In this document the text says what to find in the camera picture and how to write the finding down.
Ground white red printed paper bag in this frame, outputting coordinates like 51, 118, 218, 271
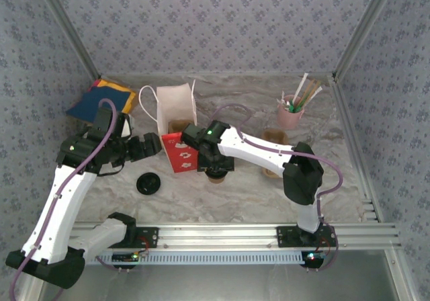
138, 79, 199, 174

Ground blue paper napkin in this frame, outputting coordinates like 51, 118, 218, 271
66, 86, 132, 127

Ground yellow paper napkin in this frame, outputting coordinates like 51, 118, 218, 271
96, 78, 137, 114

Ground pink holder cup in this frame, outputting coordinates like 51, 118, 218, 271
276, 94, 306, 130

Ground small circuit board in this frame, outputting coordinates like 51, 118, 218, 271
301, 251, 329, 269
112, 252, 151, 264

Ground white wrapped straw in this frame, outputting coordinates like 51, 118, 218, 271
292, 72, 309, 103
300, 85, 324, 110

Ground wooden stirrer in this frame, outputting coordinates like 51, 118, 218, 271
296, 78, 317, 107
298, 81, 323, 108

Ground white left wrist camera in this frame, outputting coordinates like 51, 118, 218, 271
120, 114, 136, 140

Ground aluminium side rail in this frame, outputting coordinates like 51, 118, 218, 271
329, 74, 384, 223
52, 75, 101, 223

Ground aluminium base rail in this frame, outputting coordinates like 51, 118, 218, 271
36, 222, 402, 250

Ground aluminium frame post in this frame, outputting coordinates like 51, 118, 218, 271
332, 0, 401, 80
33, 0, 102, 80

